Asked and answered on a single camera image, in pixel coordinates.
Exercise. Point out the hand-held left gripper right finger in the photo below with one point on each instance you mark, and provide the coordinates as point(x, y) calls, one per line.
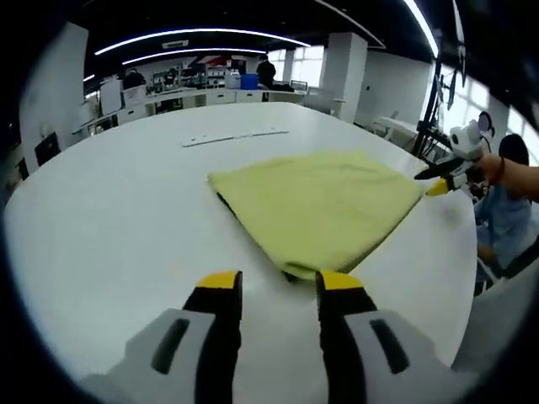
point(349, 336)

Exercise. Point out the yellow garment with coloured sleeves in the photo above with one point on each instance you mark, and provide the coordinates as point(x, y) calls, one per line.
point(316, 202)

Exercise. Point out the black cabinet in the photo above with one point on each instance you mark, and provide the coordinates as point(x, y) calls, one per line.
point(47, 148)

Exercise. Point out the ceiling light strip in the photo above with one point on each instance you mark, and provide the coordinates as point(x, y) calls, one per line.
point(421, 27)

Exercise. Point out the white storage box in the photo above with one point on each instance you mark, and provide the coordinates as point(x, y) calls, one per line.
point(134, 96)

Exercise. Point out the long curved ceiling light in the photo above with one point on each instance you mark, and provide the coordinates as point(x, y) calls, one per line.
point(198, 31)

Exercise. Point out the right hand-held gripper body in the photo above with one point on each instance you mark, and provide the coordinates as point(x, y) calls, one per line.
point(466, 141)

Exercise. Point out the tall white appliance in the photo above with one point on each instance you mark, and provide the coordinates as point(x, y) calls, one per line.
point(110, 97)

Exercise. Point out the black metal stand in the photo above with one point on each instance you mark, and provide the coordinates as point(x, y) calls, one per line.
point(429, 109)

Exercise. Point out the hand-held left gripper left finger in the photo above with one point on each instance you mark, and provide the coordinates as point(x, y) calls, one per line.
point(210, 336)

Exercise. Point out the long white counter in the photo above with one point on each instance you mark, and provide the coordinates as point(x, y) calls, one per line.
point(189, 103)

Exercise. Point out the person's right hand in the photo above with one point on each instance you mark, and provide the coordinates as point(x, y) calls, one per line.
point(488, 168)

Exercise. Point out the small white desk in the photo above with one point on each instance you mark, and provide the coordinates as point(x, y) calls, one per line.
point(396, 126)

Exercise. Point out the blue storage bin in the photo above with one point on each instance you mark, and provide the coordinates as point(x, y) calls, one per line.
point(249, 81)

